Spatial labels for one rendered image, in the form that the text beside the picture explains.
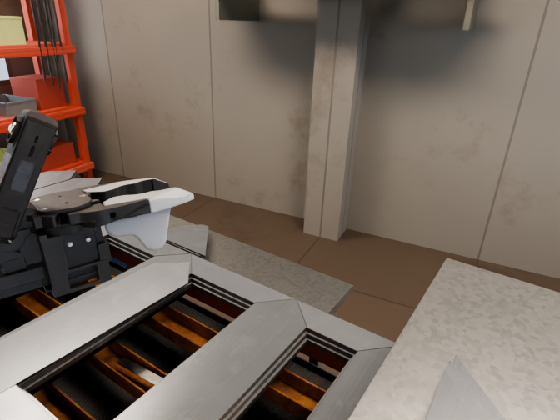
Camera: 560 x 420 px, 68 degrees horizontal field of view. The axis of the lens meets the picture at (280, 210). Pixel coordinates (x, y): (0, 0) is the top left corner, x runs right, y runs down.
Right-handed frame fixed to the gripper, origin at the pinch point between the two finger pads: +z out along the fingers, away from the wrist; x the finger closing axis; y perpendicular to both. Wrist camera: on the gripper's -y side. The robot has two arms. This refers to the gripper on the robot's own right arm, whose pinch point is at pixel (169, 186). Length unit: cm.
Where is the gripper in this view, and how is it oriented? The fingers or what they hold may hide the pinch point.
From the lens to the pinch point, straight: 48.0
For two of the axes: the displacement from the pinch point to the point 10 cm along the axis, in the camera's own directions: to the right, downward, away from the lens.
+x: 6.2, 2.2, -7.5
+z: 7.8, -2.4, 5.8
